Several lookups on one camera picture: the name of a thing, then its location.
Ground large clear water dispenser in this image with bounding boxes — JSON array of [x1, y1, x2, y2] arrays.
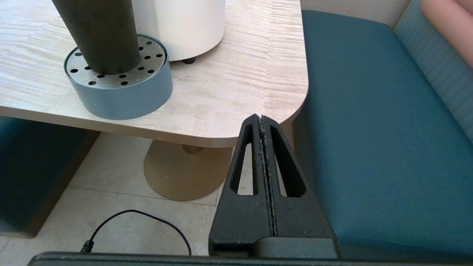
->
[[131, 0, 227, 64]]

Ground pink bolster cushion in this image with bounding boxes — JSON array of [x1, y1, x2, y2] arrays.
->
[[421, 0, 473, 69]]

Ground black plastic cup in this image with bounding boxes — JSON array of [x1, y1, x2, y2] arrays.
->
[[52, 0, 141, 75]]

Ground beige table pedestal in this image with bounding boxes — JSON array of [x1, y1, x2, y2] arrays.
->
[[143, 140, 233, 202]]

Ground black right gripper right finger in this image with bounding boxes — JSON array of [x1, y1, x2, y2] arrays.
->
[[262, 115, 338, 239]]

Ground thin black floor cable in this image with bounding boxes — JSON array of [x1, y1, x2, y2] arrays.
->
[[81, 209, 192, 256]]

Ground teal bench sofa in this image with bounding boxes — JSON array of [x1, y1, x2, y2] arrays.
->
[[0, 116, 100, 239], [294, 0, 473, 259]]

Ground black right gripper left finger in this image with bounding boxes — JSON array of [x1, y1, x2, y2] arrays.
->
[[209, 114, 277, 257]]

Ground large blue steel drip tray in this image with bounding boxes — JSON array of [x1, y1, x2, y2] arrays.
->
[[64, 34, 173, 120]]

